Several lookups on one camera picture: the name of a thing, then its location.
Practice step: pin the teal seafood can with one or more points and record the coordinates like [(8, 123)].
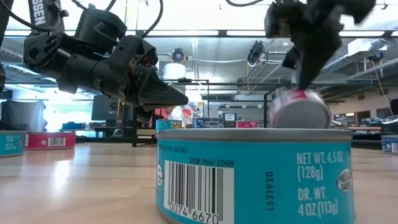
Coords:
[(168, 125), (11, 144), (255, 174)]

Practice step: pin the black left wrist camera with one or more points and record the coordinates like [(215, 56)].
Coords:
[(99, 28)]

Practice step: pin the blue seafood can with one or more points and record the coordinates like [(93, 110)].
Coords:
[(390, 145), (207, 123)]

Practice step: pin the white cylindrical lamp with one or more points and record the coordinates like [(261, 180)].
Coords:
[(174, 71)]

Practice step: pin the red panel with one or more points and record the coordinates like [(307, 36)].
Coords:
[(160, 112)]

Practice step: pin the blue box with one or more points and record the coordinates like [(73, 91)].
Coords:
[(73, 126)]

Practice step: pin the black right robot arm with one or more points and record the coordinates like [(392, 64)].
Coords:
[(357, 9)]

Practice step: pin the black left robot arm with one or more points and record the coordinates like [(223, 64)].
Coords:
[(42, 49)]

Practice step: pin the black monitor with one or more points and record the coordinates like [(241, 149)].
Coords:
[(102, 109)]

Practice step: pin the black overhead camera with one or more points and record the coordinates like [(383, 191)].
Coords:
[(256, 51), (178, 55), (376, 57)]

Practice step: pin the black rounded equipment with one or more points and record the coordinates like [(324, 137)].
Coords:
[(391, 124)]

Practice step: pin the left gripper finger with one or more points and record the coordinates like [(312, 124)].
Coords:
[(158, 90), (161, 104)]

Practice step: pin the person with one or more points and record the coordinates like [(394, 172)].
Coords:
[(177, 115)]

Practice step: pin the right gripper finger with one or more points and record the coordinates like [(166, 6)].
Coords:
[(290, 59), (314, 59)]

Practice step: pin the grey cloth cover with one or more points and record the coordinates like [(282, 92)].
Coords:
[(18, 113)]

